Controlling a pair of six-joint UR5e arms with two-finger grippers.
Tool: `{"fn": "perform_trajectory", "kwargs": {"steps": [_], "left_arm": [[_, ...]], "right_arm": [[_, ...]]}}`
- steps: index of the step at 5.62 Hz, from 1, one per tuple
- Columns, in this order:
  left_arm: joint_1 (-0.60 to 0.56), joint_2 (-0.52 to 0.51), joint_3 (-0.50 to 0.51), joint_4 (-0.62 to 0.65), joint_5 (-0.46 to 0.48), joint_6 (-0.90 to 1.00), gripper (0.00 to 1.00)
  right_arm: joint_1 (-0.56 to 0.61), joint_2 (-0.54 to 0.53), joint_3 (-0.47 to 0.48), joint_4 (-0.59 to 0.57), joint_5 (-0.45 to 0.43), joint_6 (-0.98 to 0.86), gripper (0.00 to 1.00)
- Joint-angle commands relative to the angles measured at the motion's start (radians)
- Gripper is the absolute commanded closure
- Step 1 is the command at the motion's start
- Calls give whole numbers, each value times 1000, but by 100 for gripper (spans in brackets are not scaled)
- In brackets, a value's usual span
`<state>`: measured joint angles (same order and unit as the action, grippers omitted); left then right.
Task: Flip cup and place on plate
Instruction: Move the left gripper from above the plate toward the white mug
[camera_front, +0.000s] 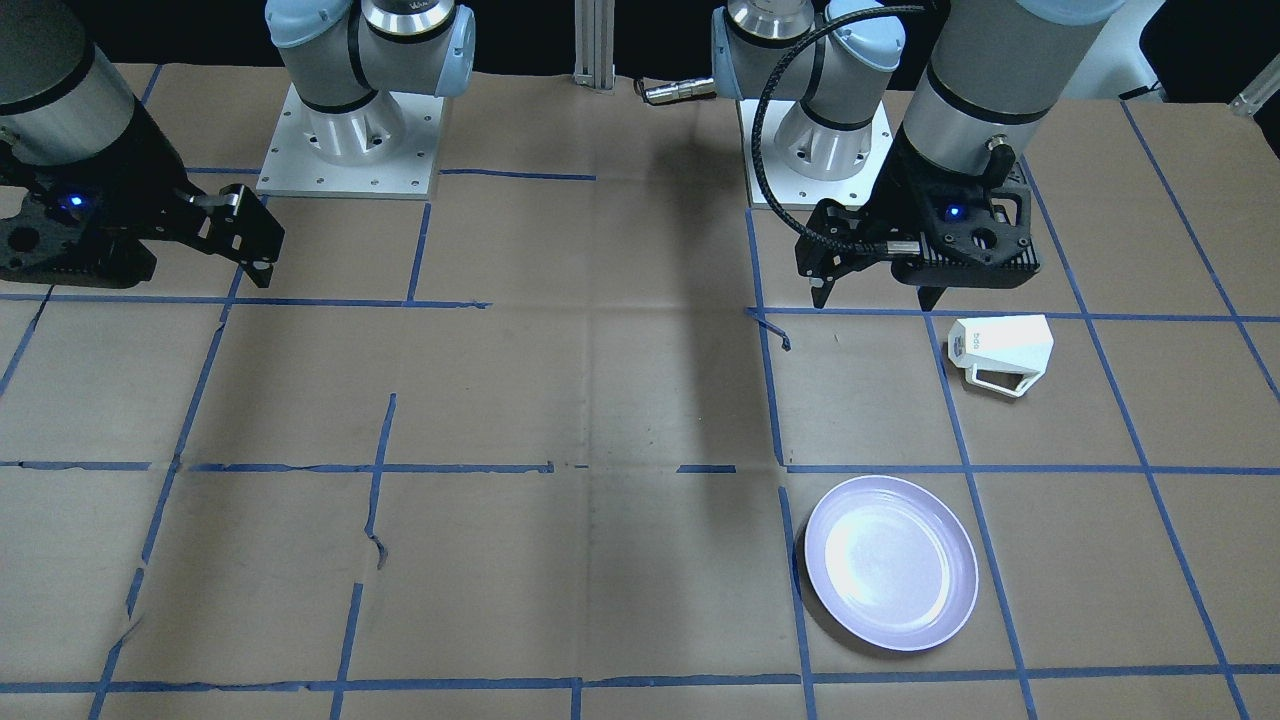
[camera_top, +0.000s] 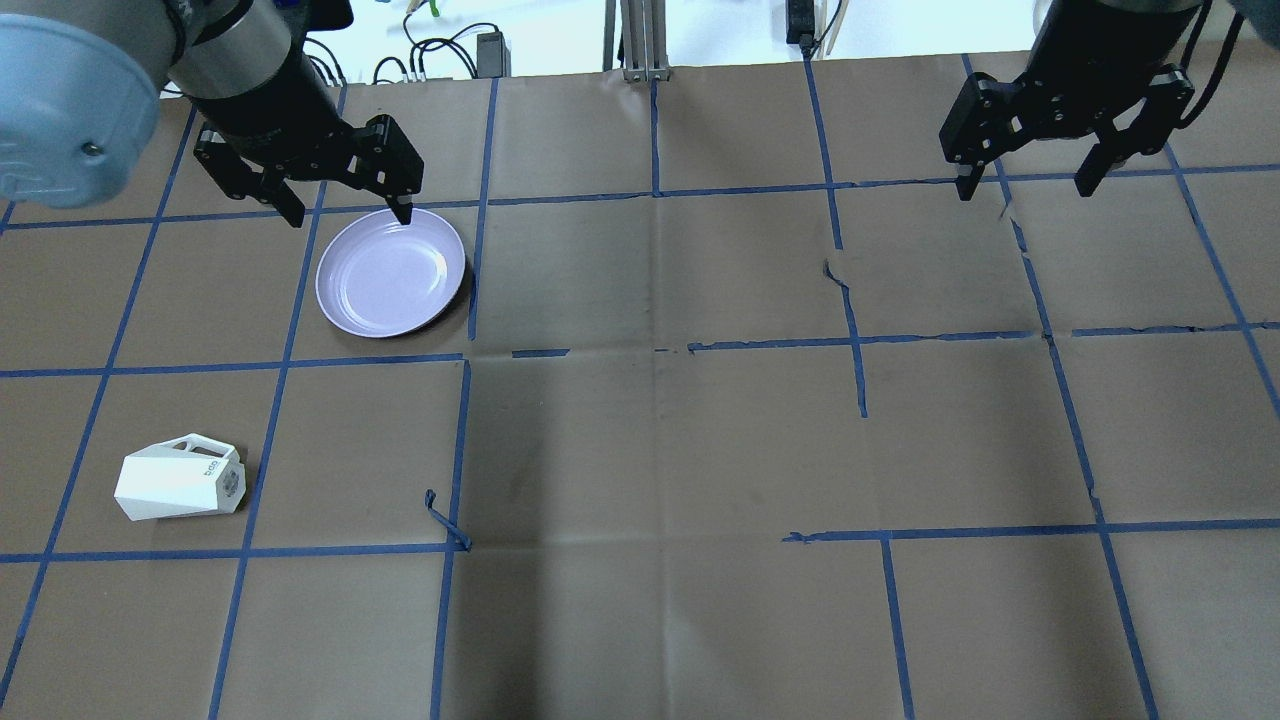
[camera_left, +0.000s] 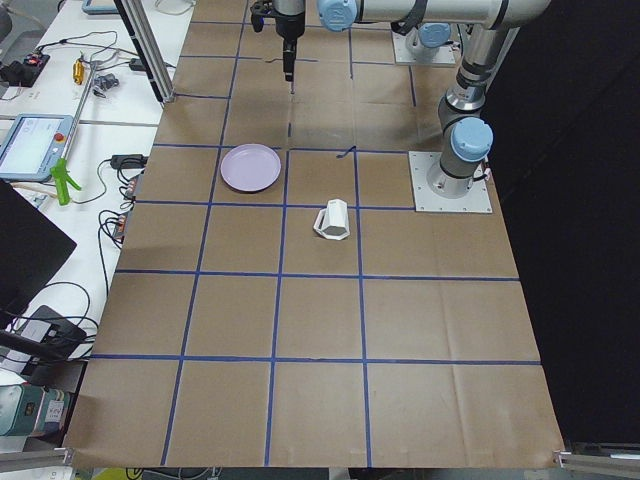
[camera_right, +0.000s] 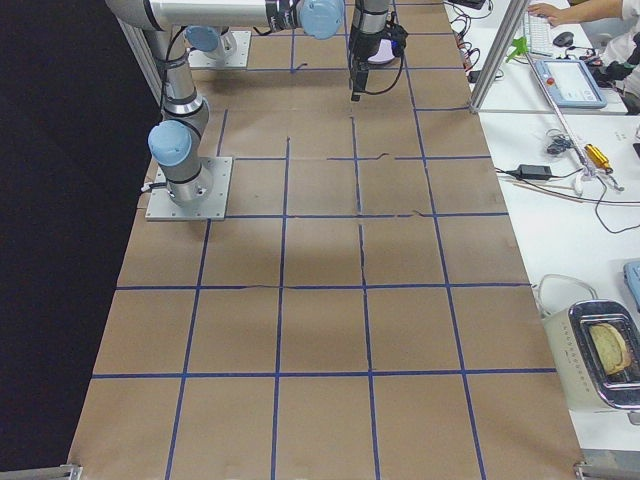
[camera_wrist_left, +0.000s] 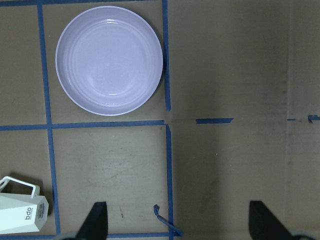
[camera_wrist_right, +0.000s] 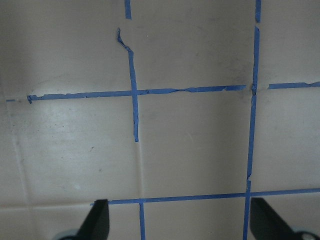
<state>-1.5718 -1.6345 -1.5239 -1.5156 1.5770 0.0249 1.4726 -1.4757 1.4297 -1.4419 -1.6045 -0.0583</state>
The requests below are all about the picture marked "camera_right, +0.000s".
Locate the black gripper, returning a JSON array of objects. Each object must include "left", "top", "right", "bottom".
[{"left": 349, "top": 28, "right": 408, "bottom": 102}]

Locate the person's forearm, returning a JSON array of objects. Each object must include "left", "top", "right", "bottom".
[{"left": 554, "top": 0, "right": 625, "bottom": 25}]

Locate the lilac plate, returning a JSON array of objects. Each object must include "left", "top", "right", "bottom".
[{"left": 368, "top": 39, "right": 395, "bottom": 66}]

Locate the person's hand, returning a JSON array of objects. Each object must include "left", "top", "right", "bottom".
[{"left": 527, "top": 3, "right": 565, "bottom": 26}]

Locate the green clip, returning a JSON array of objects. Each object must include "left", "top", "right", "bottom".
[{"left": 505, "top": 37, "right": 529, "bottom": 63}]

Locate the wooden chopstick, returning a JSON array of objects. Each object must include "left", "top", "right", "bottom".
[{"left": 513, "top": 182, "right": 585, "bottom": 203}]

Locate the black power adapter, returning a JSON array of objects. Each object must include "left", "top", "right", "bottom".
[{"left": 516, "top": 164, "right": 553, "bottom": 181}]

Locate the white keyboard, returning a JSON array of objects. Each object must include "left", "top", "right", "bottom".
[{"left": 521, "top": 12, "right": 554, "bottom": 57}]

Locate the teach pendant tablet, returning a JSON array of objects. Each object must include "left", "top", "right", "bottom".
[{"left": 534, "top": 59, "right": 607, "bottom": 109}]

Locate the black computer mouse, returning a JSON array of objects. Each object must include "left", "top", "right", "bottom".
[{"left": 552, "top": 31, "right": 574, "bottom": 48}]

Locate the long white rod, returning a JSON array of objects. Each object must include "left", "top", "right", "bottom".
[{"left": 524, "top": 47, "right": 594, "bottom": 198}]

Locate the yellow screwdriver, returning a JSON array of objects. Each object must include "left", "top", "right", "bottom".
[{"left": 584, "top": 144, "right": 613, "bottom": 174}]

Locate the bread slice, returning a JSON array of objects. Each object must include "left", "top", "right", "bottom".
[{"left": 589, "top": 323, "right": 631, "bottom": 375}]

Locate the cream toaster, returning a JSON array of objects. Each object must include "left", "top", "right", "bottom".
[{"left": 542, "top": 300, "right": 639, "bottom": 414}]

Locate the aluminium frame post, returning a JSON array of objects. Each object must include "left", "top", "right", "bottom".
[{"left": 469, "top": 0, "right": 529, "bottom": 113}]

